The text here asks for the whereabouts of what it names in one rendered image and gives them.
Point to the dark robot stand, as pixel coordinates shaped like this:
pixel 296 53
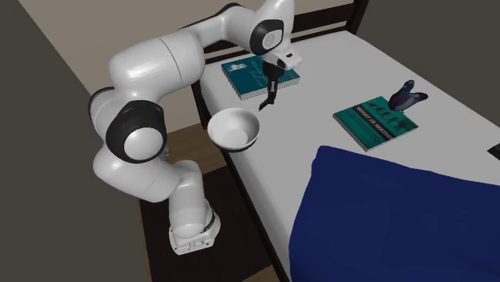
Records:
pixel 238 254

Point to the dark blue blanket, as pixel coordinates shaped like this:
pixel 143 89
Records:
pixel 390 218

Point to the bed with dark wooden frame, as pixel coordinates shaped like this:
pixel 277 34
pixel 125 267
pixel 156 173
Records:
pixel 336 74

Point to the teal book with dark band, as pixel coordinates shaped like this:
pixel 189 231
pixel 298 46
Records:
pixel 373 125

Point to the teal book with white figure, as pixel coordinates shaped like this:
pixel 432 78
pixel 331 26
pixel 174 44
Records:
pixel 250 78

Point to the dark purple bird figure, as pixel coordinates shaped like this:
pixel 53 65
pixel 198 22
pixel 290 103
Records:
pixel 402 99

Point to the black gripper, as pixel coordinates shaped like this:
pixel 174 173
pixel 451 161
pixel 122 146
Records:
pixel 272 71

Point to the black flat object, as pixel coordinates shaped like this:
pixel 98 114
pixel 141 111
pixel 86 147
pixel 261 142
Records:
pixel 495 151

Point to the white bowl with black base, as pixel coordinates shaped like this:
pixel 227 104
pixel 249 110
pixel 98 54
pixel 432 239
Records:
pixel 234 131

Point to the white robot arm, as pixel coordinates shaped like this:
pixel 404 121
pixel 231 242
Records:
pixel 156 70

